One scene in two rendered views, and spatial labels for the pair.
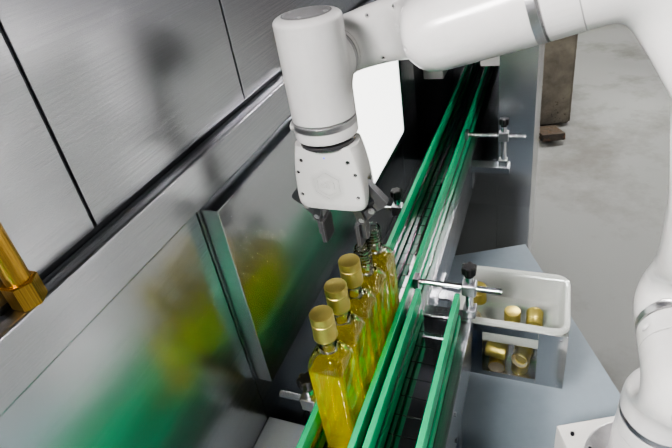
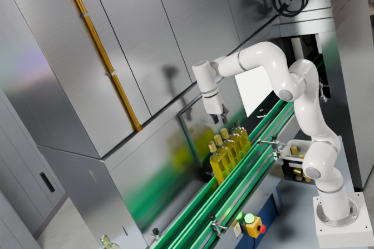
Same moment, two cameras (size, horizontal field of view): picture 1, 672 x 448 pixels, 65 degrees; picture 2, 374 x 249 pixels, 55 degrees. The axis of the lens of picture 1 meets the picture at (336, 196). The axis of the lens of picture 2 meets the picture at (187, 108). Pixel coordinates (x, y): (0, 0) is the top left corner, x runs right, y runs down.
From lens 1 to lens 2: 1.06 m
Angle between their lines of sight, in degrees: 21
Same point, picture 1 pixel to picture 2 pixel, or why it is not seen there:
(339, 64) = (208, 75)
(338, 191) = (213, 108)
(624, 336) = not seen: outside the picture
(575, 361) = not seen: hidden behind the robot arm
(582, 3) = (249, 63)
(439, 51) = (225, 73)
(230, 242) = (186, 123)
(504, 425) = (302, 202)
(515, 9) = (237, 64)
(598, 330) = not seen: outside the picture
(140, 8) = (161, 66)
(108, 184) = (154, 107)
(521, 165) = (341, 98)
